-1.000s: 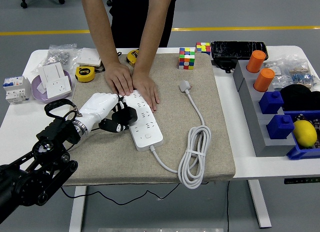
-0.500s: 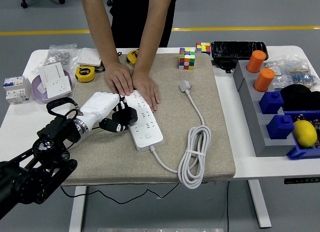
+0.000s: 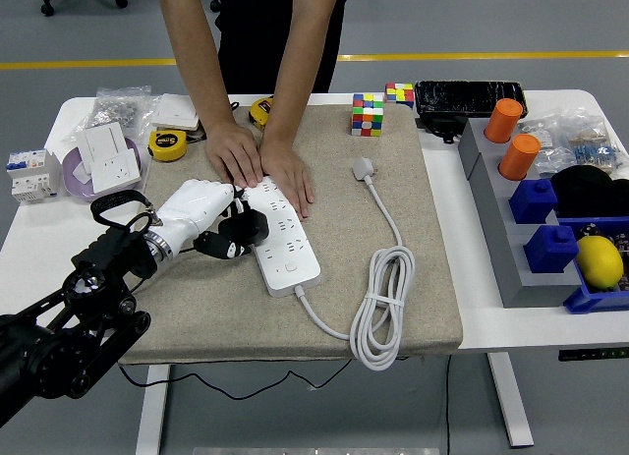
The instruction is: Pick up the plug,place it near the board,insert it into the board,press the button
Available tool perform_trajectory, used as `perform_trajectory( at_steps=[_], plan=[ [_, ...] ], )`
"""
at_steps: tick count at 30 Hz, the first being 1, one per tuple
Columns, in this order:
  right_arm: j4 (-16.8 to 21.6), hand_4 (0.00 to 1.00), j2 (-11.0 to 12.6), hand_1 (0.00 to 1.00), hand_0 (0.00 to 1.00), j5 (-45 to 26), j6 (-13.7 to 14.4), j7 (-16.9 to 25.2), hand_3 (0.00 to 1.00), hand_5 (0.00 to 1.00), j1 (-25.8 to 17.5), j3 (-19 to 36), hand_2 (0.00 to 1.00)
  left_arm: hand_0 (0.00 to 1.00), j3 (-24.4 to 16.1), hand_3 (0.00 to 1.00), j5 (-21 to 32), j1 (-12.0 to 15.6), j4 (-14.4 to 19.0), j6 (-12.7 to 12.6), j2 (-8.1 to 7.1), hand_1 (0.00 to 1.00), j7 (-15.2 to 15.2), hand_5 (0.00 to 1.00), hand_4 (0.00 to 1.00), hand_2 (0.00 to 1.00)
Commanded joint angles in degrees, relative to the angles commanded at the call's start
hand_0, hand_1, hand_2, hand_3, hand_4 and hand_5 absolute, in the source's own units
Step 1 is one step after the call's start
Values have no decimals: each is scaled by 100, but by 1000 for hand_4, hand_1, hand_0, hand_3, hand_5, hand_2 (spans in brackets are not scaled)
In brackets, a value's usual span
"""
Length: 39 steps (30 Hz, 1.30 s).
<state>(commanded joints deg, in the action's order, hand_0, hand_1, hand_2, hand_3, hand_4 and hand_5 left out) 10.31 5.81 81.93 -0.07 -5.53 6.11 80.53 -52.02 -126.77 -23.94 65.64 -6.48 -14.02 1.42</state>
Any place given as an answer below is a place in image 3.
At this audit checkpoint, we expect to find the person's right hand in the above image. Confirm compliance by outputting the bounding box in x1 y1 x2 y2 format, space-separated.
204 120 265 190

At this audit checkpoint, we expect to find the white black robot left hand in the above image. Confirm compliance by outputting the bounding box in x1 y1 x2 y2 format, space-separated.
156 178 253 261

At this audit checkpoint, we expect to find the person's left hand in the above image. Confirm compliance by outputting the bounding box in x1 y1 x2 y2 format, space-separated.
258 142 315 219

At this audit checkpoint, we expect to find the black plug adapter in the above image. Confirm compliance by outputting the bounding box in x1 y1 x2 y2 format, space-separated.
218 206 270 245

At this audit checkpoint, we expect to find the white power strip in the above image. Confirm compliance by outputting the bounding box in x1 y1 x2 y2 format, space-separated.
244 176 323 298

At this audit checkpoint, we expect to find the thin black adapter cord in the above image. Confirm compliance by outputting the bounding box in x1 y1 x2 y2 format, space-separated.
117 359 354 401

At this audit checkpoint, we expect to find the square yellow tape measure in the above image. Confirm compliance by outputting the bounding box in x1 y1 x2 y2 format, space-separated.
248 94 275 131

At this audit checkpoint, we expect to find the round yellow tape measure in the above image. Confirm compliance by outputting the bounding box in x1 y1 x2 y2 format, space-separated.
147 128 189 162

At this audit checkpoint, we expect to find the large colourful puzzle cube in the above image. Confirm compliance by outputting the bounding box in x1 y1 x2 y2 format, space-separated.
350 92 385 138

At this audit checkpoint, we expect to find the purple bowl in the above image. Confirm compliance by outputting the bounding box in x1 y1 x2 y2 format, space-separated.
61 136 148 203

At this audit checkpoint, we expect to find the person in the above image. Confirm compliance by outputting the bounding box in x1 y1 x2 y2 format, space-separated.
211 0 351 96

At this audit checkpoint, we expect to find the grey-brown mat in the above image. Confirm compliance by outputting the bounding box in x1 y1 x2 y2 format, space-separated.
117 103 464 366

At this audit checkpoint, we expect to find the clear bag of screws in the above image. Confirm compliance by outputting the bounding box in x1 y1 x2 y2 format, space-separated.
61 85 164 144

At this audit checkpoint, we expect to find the small colourful puzzle cube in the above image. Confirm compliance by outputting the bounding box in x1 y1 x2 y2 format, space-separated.
384 83 416 109

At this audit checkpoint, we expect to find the black clip device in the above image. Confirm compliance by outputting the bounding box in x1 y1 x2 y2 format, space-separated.
417 111 468 145

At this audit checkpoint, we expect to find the white circuit breaker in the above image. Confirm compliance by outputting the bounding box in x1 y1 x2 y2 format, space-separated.
5 147 63 204

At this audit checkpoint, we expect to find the black wrapped tray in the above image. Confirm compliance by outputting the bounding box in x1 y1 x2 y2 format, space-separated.
414 80 529 120

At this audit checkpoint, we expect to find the orange cylinder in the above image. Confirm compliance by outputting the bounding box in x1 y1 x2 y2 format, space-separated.
498 134 542 181
484 97 524 144

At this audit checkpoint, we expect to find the grey block holder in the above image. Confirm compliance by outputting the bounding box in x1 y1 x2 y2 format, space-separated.
457 116 584 309

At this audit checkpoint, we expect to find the blue square block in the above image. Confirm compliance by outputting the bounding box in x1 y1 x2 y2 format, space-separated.
522 223 580 275
508 178 559 225

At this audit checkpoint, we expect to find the clear bag of small parts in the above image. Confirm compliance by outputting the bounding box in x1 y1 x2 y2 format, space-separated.
518 114 574 179

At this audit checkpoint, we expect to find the black cloth bundle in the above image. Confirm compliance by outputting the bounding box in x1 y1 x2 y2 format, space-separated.
548 164 629 219

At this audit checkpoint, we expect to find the clear bag of resistors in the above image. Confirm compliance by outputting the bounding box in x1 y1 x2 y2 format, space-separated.
559 105 629 176

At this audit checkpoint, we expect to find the yellow lemon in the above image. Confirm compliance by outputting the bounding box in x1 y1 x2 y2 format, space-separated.
574 235 624 289

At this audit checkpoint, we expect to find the blue storage bin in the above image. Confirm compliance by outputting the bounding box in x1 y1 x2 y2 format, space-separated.
554 213 629 314

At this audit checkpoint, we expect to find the black table control panel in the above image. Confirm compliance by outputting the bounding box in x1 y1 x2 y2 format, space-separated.
557 347 629 363

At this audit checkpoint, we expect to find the white wall switch plate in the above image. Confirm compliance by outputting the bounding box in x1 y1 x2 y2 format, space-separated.
149 92 201 132

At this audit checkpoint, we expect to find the white power strip cable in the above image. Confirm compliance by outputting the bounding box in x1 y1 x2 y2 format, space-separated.
293 156 417 372

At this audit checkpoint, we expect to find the white switch panel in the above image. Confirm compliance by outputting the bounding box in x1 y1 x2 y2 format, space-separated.
73 121 132 176

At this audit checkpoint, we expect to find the black hanging cable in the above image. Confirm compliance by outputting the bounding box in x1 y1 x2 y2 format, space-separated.
444 354 453 455

